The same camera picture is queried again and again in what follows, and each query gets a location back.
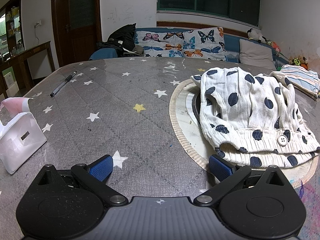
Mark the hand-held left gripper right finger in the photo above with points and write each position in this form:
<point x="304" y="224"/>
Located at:
<point x="220" y="167"/>

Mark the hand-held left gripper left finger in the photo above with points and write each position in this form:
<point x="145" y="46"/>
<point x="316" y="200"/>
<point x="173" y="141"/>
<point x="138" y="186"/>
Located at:
<point x="102" y="167"/>

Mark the white polka dot pants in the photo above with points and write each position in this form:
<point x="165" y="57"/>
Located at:
<point x="240" y="105"/>

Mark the striped folded clothes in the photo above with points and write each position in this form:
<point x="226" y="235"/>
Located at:
<point x="302" y="76"/>

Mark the round built-in stove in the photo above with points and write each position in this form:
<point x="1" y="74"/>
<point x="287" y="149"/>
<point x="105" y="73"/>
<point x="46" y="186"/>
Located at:
<point x="185" y="115"/>

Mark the grey star tablecloth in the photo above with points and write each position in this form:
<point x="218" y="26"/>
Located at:
<point x="112" y="105"/>

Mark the white pink tissue pack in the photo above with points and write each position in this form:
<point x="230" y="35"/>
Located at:
<point x="22" y="140"/>

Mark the black pen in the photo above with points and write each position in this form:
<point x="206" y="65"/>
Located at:
<point x="62" y="84"/>

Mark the grey pillow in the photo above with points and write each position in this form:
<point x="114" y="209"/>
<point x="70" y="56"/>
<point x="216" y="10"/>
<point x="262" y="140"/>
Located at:
<point x="255" y="53"/>

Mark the blue sofa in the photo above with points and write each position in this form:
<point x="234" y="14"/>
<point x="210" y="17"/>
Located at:
<point x="231" y="42"/>

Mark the black jacket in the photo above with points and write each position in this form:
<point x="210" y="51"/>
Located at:
<point x="122" y="37"/>

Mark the pile of colourful toys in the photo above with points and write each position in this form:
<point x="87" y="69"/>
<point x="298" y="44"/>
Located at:
<point x="298" y="61"/>

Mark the butterfly print cushion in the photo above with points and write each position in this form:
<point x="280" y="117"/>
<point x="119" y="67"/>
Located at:
<point x="175" y="42"/>

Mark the brown wooden door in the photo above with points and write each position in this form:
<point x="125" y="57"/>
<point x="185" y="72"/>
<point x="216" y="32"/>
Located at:
<point x="80" y="35"/>

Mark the dark wooden console table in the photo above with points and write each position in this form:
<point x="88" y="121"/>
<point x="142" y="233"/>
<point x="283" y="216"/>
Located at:
<point x="25" y="55"/>

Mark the wooden display cabinet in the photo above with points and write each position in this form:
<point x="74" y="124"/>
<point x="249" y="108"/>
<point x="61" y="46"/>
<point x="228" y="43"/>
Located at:
<point x="12" y="17"/>

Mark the white wall socket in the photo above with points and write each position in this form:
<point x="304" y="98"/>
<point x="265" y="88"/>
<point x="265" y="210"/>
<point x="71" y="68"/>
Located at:
<point x="37" y="24"/>

